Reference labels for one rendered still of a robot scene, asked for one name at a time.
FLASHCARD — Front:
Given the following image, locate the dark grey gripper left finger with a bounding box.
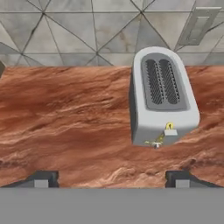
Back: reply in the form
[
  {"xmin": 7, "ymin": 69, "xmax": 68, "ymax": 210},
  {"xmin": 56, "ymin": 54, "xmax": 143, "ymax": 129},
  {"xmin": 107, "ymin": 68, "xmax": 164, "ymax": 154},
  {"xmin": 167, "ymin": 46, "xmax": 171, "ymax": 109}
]
[{"xmin": 2, "ymin": 170, "xmax": 60, "ymax": 189}]

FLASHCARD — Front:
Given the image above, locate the grey two-slot toaster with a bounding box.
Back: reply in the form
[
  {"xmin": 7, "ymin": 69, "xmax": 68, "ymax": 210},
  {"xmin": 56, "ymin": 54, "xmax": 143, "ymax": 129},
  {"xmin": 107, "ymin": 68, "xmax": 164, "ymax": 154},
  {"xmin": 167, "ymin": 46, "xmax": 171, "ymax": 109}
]
[{"xmin": 129, "ymin": 45, "xmax": 201, "ymax": 150}]

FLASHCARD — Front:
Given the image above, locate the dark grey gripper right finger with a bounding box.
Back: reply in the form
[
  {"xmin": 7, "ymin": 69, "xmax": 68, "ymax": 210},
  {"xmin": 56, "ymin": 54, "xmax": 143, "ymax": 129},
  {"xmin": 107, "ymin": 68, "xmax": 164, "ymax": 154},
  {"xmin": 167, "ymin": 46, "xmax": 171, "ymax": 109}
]
[{"xmin": 164, "ymin": 170, "xmax": 222, "ymax": 189}]

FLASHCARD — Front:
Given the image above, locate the grey wall outlet plate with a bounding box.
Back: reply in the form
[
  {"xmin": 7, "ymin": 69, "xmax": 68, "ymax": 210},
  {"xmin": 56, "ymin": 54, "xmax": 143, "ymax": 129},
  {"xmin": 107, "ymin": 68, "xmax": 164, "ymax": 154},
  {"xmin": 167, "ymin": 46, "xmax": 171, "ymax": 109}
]
[{"xmin": 177, "ymin": 6, "xmax": 223, "ymax": 46}]

